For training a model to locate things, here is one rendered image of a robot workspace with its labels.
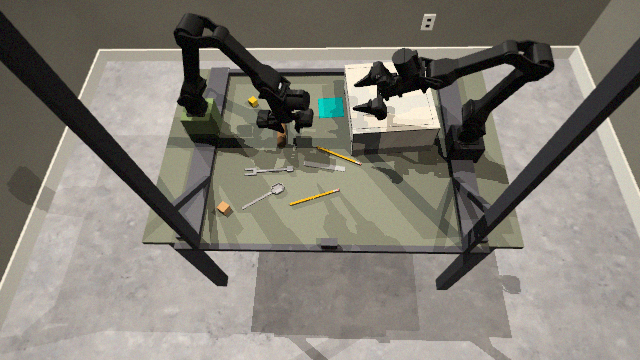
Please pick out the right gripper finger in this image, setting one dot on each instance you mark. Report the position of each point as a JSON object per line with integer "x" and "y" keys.
{"x": 366, "y": 108}
{"x": 365, "y": 81}

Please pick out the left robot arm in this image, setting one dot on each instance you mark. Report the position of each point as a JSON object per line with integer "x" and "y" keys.
{"x": 264, "y": 78}

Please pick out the small orange cube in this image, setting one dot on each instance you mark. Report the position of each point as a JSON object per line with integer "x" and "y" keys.
{"x": 224, "y": 208}

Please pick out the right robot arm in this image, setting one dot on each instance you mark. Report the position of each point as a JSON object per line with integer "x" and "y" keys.
{"x": 535, "y": 63}

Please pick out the silver spoon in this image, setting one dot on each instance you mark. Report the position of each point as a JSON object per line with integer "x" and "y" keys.
{"x": 275, "y": 188}

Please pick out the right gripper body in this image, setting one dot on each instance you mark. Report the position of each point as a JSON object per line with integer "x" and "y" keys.
{"x": 378, "y": 106}

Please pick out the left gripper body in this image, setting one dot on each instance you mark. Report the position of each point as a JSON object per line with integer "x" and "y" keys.
{"x": 303, "y": 118}

